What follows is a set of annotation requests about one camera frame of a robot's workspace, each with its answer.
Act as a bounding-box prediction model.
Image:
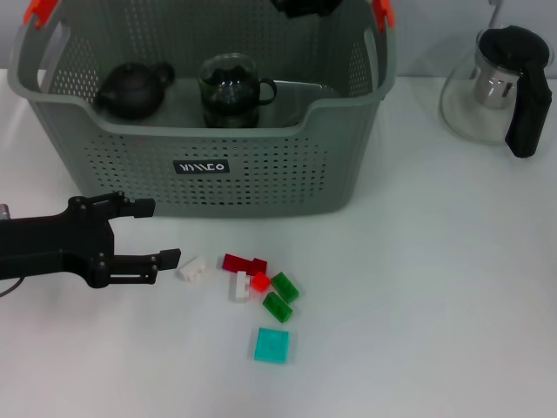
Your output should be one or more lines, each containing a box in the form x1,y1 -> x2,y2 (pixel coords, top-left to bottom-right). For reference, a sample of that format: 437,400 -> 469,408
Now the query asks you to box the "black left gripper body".
0,197 -> 116,289

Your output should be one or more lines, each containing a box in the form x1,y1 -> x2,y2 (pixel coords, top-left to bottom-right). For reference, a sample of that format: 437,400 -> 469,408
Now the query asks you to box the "grey perforated plastic storage bin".
6,0 -> 398,219

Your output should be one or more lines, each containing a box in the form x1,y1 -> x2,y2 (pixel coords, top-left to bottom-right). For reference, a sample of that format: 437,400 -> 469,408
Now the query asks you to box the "white toy brick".
229,270 -> 252,304
176,255 -> 209,282

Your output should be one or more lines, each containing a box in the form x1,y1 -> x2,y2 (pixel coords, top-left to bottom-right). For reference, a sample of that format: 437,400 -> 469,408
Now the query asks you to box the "dark red toy brick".
221,253 -> 267,276

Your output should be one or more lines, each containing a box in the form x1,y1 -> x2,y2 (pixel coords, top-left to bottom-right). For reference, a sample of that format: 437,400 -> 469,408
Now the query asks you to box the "black clay teapot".
93,61 -> 177,121

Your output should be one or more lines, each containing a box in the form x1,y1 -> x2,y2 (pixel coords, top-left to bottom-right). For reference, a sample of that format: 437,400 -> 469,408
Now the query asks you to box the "green toy brick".
262,291 -> 293,324
270,272 -> 300,304

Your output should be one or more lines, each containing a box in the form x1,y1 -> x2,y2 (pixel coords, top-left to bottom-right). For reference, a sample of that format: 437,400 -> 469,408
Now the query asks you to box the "teal square toy brick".
252,327 -> 299,363

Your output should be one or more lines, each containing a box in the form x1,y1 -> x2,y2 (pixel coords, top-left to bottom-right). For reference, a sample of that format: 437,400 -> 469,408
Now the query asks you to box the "left arm dark cable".
0,276 -> 23,300

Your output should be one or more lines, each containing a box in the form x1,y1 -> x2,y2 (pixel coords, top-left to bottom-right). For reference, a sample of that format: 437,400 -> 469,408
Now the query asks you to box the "orange bin handle clip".
369,0 -> 396,34
22,0 -> 58,30

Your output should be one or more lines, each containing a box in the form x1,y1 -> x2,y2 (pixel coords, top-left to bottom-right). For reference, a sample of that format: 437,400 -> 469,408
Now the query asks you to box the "glass pitcher with black handle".
439,24 -> 553,159

